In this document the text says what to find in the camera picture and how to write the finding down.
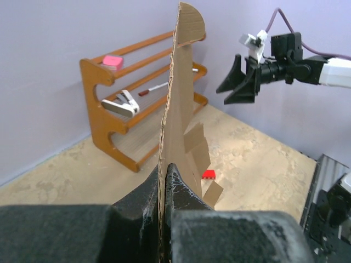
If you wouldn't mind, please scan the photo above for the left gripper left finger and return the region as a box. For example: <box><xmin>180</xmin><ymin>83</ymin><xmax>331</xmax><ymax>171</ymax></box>
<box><xmin>1</xmin><ymin>169</ymin><xmax>158</xmax><ymax>262</ymax></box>

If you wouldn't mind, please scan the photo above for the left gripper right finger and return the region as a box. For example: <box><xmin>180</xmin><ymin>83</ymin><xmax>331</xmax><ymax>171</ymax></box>
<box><xmin>164</xmin><ymin>164</ymin><xmax>314</xmax><ymax>262</ymax></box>

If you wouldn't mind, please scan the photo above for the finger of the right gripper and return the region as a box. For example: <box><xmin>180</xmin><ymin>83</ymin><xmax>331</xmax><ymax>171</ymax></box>
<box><xmin>216</xmin><ymin>54</ymin><xmax>246</xmax><ymax>94</ymax></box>
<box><xmin>224</xmin><ymin>71</ymin><xmax>256</xmax><ymax>105</ymax></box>

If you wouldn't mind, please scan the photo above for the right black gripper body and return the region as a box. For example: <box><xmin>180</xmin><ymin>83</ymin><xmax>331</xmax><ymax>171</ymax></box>
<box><xmin>245</xmin><ymin>57</ymin><xmax>287</xmax><ymax>95</ymax></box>

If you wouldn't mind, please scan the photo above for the brown cardboard box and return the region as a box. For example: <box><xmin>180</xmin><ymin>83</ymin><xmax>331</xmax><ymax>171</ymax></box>
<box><xmin>158</xmin><ymin>2</ymin><xmax>223</xmax><ymax>262</ymax></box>

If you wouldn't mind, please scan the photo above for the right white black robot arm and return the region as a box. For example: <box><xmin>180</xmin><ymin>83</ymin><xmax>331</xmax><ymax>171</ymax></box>
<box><xmin>216</xmin><ymin>30</ymin><xmax>350</xmax><ymax>105</ymax></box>

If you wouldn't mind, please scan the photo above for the red toy brick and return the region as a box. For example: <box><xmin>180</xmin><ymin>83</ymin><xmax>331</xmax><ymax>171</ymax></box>
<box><xmin>201</xmin><ymin>169</ymin><xmax>216</xmax><ymax>180</ymax></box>

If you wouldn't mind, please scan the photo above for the brown-capped white marker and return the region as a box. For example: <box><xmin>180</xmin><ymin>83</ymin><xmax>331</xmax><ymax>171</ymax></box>
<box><xmin>138</xmin><ymin>82</ymin><xmax>168</xmax><ymax>96</ymax></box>

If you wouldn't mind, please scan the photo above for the wooden three-tier rack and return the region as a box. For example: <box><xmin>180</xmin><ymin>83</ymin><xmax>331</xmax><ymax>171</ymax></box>
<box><xmin>79</xmin><ymin>30</ymin><xmax>208</xmax><ymax>173</ymax></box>

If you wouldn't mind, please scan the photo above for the white clamp tool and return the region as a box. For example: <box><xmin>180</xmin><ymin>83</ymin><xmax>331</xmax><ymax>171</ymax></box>
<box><xmin>101</xmin><ymin>89</ymin><xmax>140</xmax><ymax>118</ymax></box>

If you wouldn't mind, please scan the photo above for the pink eraser block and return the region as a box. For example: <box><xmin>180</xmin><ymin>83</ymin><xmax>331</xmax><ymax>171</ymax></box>
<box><xmin>102</xmin><ymin>54</ymin><xmax>124</xmax><ymax>71</ymax></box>

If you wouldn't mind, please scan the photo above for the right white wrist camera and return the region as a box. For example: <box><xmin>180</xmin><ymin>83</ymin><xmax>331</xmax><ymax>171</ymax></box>
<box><xmin>239</xmin><ymin>30</ymin><xmax>268</xmax><ymax>63</ymax></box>

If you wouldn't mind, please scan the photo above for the aluminium extrusion frame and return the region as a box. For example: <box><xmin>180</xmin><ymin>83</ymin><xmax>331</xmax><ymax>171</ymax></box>
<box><xmin>316</xmin><ymin>155</ymin><xmax>350</xmax><ymax>191</ymax></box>

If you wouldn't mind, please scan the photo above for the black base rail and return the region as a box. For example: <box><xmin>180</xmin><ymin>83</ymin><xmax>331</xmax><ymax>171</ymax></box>
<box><xmin>303</xmin><ymin>173</ymin><xmax>350</xmax><ymax>262</ymax></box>

